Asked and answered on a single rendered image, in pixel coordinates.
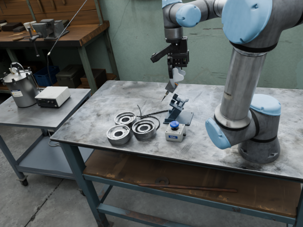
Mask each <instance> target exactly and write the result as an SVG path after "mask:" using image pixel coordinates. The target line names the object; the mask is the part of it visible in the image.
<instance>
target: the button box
mask: <svg viewBox="0 0 303 227"><path fill-rule="evenodd" d="M184 136H186V130H185V124H179V126H178V127H176V128H173V127H171V126H170V123H169V125H168V127H167V129H166V131H165V137H166V141H176V142H182V140H183V138H184Z"/></svg>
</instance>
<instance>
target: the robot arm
mask: <svg viewBox="0 0 303 227"><path fill-rule="evenodd" d="M162 10H163V20H164V31H165V38H166V42H167V43H170V44H169V45H167V46H166V47H165V48H163V49H161V50H160V51H158V52H156V53H154V54H153V55H152V56H151V58H150V60H151V61H152V62H153V63H155V62H157V61H159V60H160V59H161V58H162V57H164V56H165V55H167V64H168V72H169V78H170V83H171V85H172V86H173V88H175V82H179V81H182V80H183V79H184V76H185V74H186V72H185V71H183V70H181V69H180V67H187V64H188V62H189V50H188V47H187V40H188V37H183V36H184V31H183V27H194V26H196V25H197V24H198V23H199V22H203V21H206V20H209V19H213V18H221V21H222V24H223V25H224V26H223V31H224V34H225V36H226V37H227V38H228V40H229V43H230V44H231V45H232V47H233V48H232V53H231V58H230V63H229V68H228V73H227V78H226V82H225V88H224V93H223V97H222V102H221V104H219V105H218V106H217V107H216V109H215V113H214V116H213V117H212V118H208V119H207V120H206V121H205V126H206V130H207V133H208V135H209V137H210V139H211V141H212V142H213V143H214V145H215V146H216V147H217V148H219V149H221V150H224V149H227V148H231V147H232V146H234V145H236V144H239V145H238V150H239V153H240V154H241V156H242V157H244V158H245V159H246V160H248V161H251V162H254V163H270V162H273V161H275V160H276V159H277V158H278V157H279V155H280V143H279V140H278V137H277V134H278V128H279V122H280V115H281V104H280V102H279V101H278V100H277V99H276V98H274V97H272V96H269V95H264V94H254V93H255V90H256V87H257V83H258V80H259V77H260V75H261V72H262V68H263V65H264V62H265V59H266V55H267V53H268V52H270V51H272V50H274V49H275V48H276V46H277V43H278V40H279V38H280V35H281V33H282V31H283V30H286V29H289V28H293V27H295V26H298V25H300V24H302V23H303V0H197V1H193V2H189V3H185V4H183V3H182V0H162Z"/></svg>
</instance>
